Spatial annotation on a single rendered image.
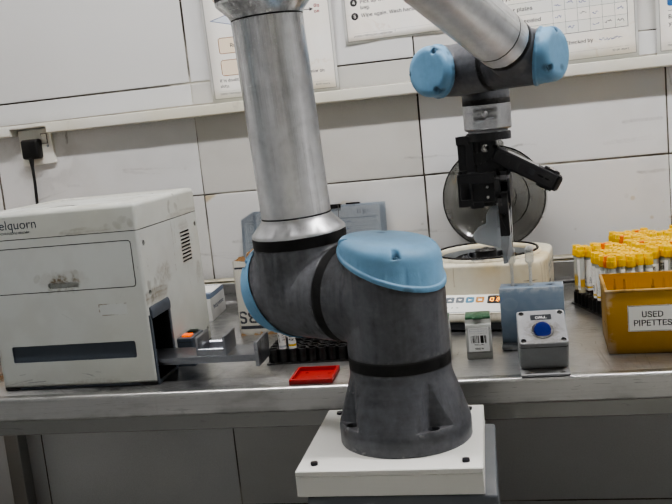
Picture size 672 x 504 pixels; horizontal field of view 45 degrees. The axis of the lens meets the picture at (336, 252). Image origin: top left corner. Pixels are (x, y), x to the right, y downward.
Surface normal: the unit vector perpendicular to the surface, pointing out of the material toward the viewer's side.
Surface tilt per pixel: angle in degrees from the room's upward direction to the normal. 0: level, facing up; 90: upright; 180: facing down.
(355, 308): 89
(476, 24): 130
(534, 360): 120
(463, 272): 90
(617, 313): 90
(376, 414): 71
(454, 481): 90
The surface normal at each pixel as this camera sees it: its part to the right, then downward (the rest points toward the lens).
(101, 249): -0.18, 0.16
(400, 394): -0.15, -0.16
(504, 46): 0.39, 0.70
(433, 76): -0.67, 0.18
